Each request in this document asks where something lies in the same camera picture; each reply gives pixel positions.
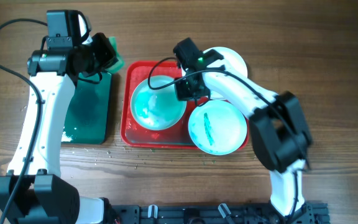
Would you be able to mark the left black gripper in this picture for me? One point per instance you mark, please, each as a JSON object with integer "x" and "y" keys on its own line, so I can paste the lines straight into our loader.
{"x": 99, "y": 39}

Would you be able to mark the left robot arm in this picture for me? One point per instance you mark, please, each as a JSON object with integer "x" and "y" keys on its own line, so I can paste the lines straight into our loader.
{"x": 32, "y": 191}

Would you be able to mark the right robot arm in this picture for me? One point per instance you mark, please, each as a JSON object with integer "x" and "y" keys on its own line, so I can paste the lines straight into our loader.
{"x": 278, "y": 128}

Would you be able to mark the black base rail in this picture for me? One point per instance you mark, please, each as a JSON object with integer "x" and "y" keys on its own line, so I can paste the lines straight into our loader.
{"x": 258, "y": 213}

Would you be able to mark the stained white plate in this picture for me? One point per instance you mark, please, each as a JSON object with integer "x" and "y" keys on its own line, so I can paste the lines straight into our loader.
{"x": 225, "y": 87}
{"x": 156, "y": 110}

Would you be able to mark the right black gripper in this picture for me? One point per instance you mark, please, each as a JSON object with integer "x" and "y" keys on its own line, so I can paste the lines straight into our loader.
{"x": 183, "y": 97}

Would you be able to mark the dark green tray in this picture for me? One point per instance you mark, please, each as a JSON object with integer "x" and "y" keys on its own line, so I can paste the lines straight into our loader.
{"x": 87, "y": 115}

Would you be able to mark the green scrubbing sponge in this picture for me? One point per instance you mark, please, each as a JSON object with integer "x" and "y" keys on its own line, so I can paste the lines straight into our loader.
{"x": 118, "y": 61}

